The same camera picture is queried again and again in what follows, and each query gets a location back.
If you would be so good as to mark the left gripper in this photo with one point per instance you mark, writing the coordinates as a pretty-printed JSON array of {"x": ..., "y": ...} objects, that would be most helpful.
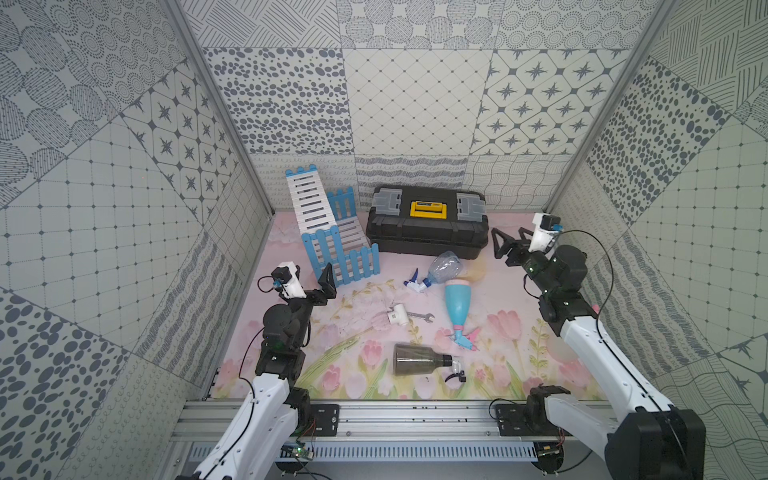
[{"x": 313, "y": 294}]

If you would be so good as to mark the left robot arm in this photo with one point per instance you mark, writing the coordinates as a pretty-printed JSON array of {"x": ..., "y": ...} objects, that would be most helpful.
[{"x": 275, "y": 407}]

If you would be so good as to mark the white plastic pipe fitting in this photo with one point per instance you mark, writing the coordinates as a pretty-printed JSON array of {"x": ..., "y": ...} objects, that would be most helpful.
[{"x": 397, "y": 315}]

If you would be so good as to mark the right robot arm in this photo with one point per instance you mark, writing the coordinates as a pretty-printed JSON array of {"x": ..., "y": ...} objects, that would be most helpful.
[{"x": 649, "y": 437}]

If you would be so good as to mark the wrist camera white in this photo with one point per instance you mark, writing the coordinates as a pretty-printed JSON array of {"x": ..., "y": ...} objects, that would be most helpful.
[
  {"x": 286, "y": 281},
  {"x": 547, "y": 228}
]

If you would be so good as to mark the teal pink spray bottle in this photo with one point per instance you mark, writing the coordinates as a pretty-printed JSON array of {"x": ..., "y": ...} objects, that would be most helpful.
[{"x": 458, "y": 302}]

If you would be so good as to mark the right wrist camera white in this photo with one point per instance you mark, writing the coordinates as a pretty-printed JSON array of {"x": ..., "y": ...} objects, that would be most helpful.
[{"x": 547, "y": 228}]

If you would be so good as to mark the dark smoky spray bottle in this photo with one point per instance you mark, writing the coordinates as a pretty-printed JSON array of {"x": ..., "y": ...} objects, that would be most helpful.
[{"x": 413, "y": 360}]

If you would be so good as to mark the small circuit board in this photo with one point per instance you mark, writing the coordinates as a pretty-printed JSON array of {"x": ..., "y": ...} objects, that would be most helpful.
[{"x": 298, "y": 451}]

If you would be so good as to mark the black toolbox yellow handle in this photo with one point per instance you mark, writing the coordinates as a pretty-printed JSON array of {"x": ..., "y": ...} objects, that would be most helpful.
[{"x": 428, "y": 221}]

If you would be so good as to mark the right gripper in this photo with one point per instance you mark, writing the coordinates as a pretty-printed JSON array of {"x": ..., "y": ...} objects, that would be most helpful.
[{"x": 517, "y": 249}]

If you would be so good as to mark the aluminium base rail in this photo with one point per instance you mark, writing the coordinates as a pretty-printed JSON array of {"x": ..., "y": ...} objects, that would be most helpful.
[{"x": 379, "y": 431}]

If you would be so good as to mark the clear spray bottle blue nozzle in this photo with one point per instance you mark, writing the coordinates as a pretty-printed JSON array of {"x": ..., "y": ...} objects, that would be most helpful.
[{"x": 447, "y": 266}]

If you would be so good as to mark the silver wrench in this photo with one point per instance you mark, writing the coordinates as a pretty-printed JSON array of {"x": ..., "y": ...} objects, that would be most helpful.
[{"x": 428, "y": 317}]

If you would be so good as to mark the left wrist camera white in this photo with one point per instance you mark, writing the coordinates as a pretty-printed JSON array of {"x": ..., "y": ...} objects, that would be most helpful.
[{"x": 286, "y": 281}]

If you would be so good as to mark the blue white slatted shelf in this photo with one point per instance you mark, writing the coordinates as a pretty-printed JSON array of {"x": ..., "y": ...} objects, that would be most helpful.
[{"x": 330, "y": 228}]

